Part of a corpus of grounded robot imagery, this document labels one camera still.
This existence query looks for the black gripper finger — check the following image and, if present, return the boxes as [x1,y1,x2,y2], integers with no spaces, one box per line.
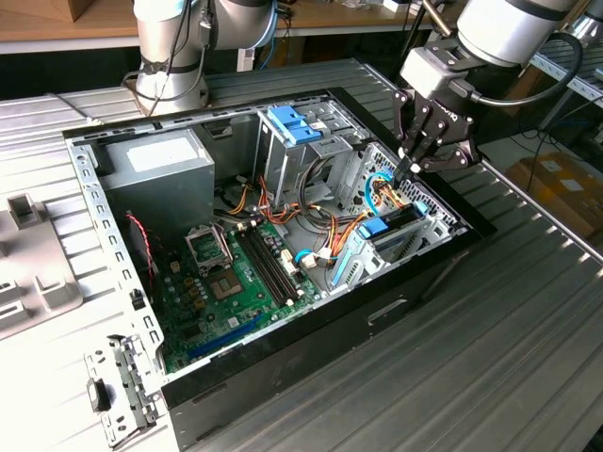
[400,121,481,182]
[393,89,433,181]

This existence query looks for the orange yellow power wire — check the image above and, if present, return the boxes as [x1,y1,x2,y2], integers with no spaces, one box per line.
[343,171,414,236]

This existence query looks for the hard disk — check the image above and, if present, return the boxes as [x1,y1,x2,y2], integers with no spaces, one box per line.
[329,202,432,288]

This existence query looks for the metal disk bay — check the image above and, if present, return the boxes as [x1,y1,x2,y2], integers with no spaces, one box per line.
[327,140,472,296]

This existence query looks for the large brown cardboard box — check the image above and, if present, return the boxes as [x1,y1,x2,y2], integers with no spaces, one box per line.
[503,63,564,119]

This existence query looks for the black stand pole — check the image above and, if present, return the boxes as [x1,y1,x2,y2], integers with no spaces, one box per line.
[399,0,432,53]

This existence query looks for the white box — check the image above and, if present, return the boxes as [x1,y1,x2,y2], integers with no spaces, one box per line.
[381,0,423,15]

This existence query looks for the labelled cardboard box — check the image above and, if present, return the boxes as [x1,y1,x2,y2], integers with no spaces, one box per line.
[506,150,603,246]

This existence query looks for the metal optical drive cage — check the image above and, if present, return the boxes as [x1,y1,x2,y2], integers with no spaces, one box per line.
[253,101,368,208]

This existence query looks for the black RAM slot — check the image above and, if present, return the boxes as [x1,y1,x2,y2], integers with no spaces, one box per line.
[242,228,290,304]
[237,229,285,306]
[253,223,302,298]
[248,226,296,300]

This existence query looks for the metal socket cover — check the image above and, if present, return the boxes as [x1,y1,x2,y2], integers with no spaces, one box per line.
[183,223,236,278]

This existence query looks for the open black PC case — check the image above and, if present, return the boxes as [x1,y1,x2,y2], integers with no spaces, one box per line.
[62,87,498,451]

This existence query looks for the CPU socket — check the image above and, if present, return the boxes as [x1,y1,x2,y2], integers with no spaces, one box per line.
[205,266,247,303]

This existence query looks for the green motherboard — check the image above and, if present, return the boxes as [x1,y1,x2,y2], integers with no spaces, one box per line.
[157,218,326,376]

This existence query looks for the grey power supply unit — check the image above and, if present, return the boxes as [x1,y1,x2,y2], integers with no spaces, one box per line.
[96,127,217,246]

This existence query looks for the blue expansion slot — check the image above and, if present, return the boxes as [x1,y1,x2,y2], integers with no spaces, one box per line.
[187,314,265,359]

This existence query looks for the small brown box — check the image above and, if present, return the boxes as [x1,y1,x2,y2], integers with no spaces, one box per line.
[68,0,95,23]

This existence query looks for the grey part rack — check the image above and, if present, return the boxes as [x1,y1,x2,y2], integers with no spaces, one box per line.
[0,192,87,343]

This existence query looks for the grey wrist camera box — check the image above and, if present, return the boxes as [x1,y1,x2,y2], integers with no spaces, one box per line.
[399,45,462,91]

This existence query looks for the thick black gripper cable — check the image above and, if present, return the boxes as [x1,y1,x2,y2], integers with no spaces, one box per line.
[447,31,585,107]

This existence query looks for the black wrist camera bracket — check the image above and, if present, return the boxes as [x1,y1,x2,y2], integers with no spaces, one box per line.
[423,40,472,72]

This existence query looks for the blue data wire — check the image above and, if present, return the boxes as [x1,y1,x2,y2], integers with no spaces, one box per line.
[365,169,396,218]

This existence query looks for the metal frame slat table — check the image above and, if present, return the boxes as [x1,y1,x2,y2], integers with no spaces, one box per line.
[530,40,603,136]

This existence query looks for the blue plastic drive bracket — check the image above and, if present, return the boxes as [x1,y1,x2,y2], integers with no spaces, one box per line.
[267,105,326,146]

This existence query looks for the black wire bundle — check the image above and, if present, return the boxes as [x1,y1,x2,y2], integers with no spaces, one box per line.
[296,157,343,222]

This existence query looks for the blue cable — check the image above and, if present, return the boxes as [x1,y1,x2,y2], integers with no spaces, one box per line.
[257,0,280,68]

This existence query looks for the blue wire white plug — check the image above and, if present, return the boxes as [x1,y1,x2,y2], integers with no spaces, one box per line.
[294,248,340,272]

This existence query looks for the orange yellow wire bundle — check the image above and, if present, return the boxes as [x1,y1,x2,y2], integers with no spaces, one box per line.
[225,176,352,260]

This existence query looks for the thin black cable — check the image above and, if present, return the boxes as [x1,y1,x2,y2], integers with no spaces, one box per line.
[122,0,218,103]

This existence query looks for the red twisted fan wire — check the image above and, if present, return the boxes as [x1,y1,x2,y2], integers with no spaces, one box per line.
[125,211,156,287]

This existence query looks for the black cable pale plug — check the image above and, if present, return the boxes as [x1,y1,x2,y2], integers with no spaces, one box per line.
[46,91,104,126]

